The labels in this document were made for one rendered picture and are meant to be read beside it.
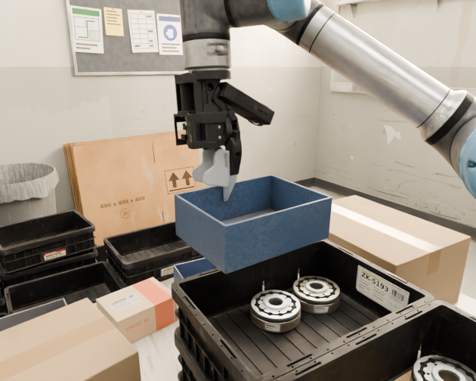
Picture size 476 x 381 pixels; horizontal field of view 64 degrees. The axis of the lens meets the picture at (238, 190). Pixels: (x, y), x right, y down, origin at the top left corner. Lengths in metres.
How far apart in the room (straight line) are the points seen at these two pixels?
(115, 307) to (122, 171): 2.15
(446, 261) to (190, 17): 0.85
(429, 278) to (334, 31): 0.66
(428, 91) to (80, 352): 0.71
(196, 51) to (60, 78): 2.52
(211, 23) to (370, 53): 0.25
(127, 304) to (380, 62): 0.76
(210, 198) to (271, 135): 3.36
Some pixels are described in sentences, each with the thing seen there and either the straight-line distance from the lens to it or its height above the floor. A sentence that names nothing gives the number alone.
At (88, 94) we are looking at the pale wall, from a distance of 3.13.
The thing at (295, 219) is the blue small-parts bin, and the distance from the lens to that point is 0.57.
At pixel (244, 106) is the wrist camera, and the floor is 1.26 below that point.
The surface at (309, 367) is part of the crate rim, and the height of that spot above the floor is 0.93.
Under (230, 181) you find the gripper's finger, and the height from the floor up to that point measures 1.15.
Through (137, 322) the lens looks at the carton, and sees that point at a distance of 0.99.
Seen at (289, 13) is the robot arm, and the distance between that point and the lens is 0.58.
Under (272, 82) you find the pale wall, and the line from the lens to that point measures 3.93.
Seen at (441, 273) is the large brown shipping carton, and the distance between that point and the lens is 1.13.
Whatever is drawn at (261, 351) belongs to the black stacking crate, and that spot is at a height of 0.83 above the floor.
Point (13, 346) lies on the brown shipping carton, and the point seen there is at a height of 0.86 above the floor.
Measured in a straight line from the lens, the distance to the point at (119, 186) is 3.08.
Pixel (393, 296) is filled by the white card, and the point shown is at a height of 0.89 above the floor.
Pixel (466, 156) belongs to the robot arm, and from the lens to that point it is 0.56.
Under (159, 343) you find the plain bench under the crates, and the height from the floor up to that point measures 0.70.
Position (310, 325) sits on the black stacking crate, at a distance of 0.83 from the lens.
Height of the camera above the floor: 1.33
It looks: 18 degrees down
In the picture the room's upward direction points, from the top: straight up
